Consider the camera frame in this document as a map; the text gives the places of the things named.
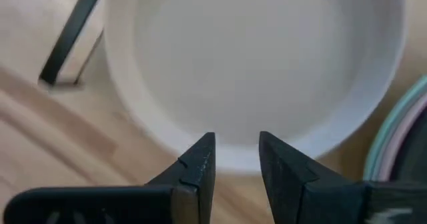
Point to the pale green plate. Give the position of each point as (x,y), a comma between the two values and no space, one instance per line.
(372,157)

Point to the white bowl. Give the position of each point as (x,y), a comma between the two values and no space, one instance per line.
(250,67)

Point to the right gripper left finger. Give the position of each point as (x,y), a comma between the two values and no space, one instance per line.
(197,174)

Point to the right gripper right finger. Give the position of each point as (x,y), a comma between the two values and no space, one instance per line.
(290,190)

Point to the pink plate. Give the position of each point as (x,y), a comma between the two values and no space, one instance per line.
(388,154)

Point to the wooden shelf with black frame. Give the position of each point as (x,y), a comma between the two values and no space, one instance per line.
(73,27)

